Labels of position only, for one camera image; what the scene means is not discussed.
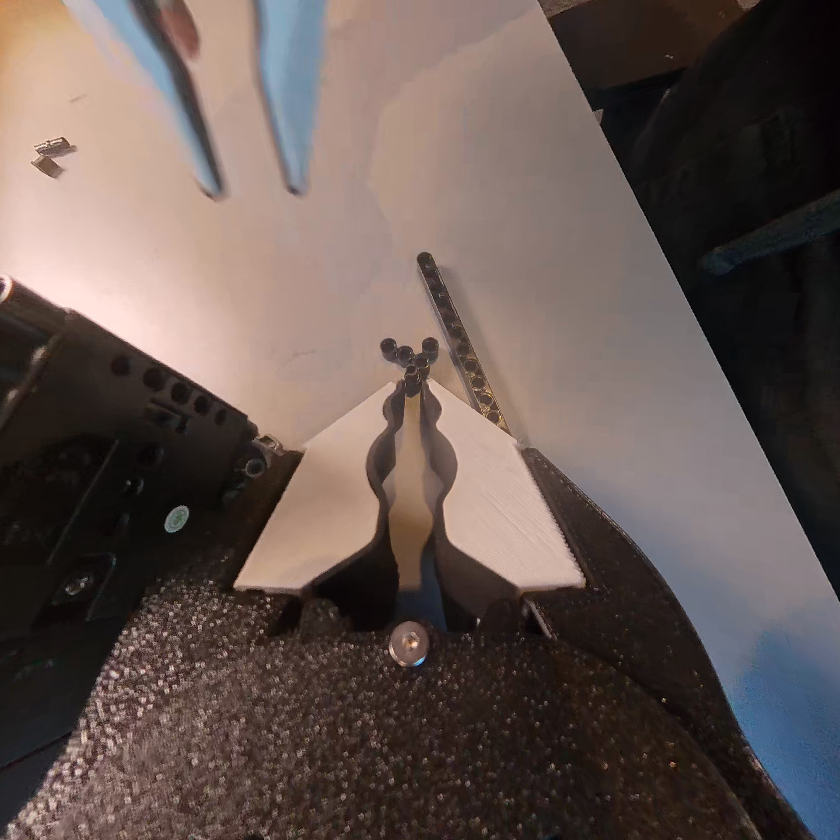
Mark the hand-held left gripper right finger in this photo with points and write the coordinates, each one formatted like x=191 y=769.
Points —
x=505 y=512

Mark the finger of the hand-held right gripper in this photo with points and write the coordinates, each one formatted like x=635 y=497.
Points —
x=138 y=46
x=289 y=79

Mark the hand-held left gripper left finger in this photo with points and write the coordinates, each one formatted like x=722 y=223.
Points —
x=315 y=519

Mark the cluster of black connector pins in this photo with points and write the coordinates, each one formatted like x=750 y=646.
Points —
x=411 y=372

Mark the long black perforated beam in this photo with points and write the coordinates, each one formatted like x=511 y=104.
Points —
x=460 y=335

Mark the grey desk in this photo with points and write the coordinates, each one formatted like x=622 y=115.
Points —
x=394 y=158

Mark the black yellow toy brick vehicle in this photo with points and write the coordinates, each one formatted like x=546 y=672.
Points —
x=92 y=446

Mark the dark chair armrest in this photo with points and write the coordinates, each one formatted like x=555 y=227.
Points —
x=643 y=40

